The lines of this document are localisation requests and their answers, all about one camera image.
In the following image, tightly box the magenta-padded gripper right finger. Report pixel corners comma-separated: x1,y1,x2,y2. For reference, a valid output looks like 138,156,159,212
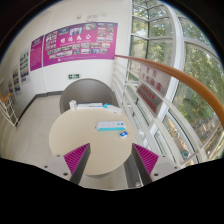
131,142,182,186

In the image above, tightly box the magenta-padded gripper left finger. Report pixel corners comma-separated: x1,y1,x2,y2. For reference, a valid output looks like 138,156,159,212
41,142,92,186

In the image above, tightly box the white and teal power strip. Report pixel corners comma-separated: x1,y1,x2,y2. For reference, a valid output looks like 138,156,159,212
95,120,127,132

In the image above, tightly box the small upright white box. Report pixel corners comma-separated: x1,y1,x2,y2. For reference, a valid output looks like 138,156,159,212
68,100,78,112

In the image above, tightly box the long flat white box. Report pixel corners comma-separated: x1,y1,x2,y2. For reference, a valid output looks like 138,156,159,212
76,102,105,111

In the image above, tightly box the white and teal box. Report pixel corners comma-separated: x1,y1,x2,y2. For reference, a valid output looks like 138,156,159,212
103,103,124,116

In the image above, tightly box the grey round-backed chair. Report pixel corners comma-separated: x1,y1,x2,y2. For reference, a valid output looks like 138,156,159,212
59,78,120,115

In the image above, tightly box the white stair railing wooden handrail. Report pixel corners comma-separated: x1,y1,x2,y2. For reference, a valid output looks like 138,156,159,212
0,92,19,128

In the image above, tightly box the white railing with wooden handrail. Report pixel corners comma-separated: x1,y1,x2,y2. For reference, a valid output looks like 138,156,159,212
112,54,224,168

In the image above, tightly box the large magenta photo poster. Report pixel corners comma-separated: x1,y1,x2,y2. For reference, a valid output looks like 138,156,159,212
42,21,119,68

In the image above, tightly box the narrow magenta text poster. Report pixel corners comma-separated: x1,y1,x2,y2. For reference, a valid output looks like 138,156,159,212
29,35,45,72

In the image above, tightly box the white framed glass window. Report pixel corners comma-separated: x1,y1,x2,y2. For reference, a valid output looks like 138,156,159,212
130,0,224,161

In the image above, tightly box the white photo wall board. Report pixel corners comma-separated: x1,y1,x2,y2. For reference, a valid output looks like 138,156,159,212
7,79,15,100
11,64,22,95
19,49,31,85

